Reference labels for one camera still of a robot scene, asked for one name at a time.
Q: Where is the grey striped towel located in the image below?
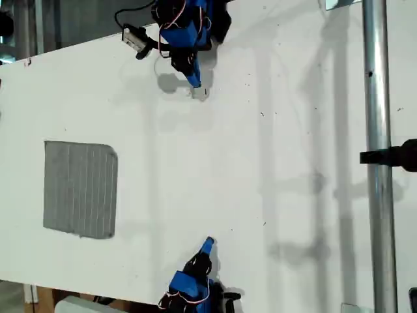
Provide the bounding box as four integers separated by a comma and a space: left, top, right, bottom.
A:
43, 140, 119, 241

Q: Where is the white plastic box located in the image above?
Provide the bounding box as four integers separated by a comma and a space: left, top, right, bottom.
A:
53, 295, 131, 313

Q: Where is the wooden table support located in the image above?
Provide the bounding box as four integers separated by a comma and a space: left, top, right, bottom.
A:
37, 287, 66, 313

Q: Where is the black round object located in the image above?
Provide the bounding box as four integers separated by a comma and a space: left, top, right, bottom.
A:
0, 11, 14, 38

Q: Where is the black camera stalk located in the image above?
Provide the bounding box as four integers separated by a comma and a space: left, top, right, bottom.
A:
135, 37, 164, 61

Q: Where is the black camera cable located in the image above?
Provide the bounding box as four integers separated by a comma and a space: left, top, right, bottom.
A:
114, 0, 157, 27

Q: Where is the steel post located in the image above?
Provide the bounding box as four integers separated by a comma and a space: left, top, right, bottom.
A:
361, 0, 399, 313

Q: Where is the black post clamp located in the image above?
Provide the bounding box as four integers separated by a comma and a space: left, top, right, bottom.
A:
359, 138, 417, 173

